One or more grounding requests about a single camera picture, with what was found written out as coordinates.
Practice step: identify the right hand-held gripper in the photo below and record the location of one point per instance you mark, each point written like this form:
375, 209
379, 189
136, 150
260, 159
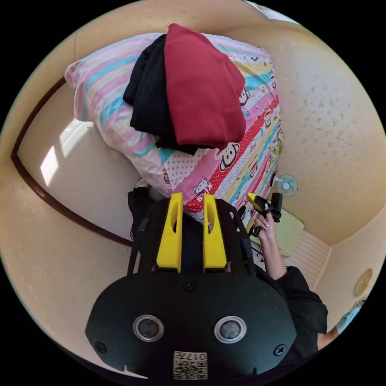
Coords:
265, 208

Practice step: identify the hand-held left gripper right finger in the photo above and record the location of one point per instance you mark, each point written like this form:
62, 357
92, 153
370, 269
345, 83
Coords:
214, 244

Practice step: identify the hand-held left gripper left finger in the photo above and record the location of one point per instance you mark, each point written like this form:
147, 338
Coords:
169, 241

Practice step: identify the person's right forearm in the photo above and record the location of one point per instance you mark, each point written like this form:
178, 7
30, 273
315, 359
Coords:
273, 256

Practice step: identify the person's right hand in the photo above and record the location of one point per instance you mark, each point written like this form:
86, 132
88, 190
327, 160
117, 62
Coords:
267, 229

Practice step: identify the small white fan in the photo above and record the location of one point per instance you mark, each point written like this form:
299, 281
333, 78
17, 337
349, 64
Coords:
286, 184

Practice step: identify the bed with cartoon printed sheet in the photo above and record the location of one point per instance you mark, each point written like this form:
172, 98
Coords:
241, 156

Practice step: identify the person's body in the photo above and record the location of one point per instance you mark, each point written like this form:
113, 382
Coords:
301, 307

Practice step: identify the pile of clothes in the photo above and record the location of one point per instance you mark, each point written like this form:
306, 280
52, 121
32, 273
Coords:
199, 90

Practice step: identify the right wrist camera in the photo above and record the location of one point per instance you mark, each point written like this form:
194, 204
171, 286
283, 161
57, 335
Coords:
276, 205

